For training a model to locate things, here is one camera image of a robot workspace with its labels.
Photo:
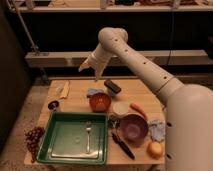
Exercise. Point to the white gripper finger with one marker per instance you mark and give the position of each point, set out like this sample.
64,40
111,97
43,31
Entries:
97,76
83,66

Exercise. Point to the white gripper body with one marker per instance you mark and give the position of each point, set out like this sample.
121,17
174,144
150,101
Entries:
99,59

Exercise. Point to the yellow banana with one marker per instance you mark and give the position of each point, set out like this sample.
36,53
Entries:
65,91

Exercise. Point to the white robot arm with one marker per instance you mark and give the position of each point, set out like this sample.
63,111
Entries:
189,107

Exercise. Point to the small dark metal cup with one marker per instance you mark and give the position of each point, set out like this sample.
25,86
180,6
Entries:
54,105

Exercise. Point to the black rectangular block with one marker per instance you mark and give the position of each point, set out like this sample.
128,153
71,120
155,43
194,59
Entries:
112,86

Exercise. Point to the blue sponge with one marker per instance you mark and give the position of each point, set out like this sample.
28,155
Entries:
92,91

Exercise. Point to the orange bowl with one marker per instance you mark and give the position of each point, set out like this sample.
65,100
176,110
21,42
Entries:
100,102

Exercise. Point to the white metal shelf rack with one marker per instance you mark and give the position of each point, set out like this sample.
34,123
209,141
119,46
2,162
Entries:
185,37

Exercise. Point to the orange carrot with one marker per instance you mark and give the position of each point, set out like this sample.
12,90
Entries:
139,110

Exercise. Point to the silver fork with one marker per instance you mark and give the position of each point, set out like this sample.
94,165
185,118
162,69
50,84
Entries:
88,130

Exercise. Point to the wooden table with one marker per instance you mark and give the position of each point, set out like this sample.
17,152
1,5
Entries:
132,91

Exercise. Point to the purple bowl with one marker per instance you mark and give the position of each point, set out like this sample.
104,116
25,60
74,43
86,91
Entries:
134,128

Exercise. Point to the green plastic tray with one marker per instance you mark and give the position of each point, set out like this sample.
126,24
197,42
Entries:
65,139

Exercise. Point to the blue cloth right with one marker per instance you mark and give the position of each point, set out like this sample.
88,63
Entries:
157,130

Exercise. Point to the bunch of red grapes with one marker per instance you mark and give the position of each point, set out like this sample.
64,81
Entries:
32,141

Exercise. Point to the yellow lemon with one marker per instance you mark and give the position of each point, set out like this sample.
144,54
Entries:
155,150

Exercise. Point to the black handled utensil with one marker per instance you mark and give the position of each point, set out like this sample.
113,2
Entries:
121,143

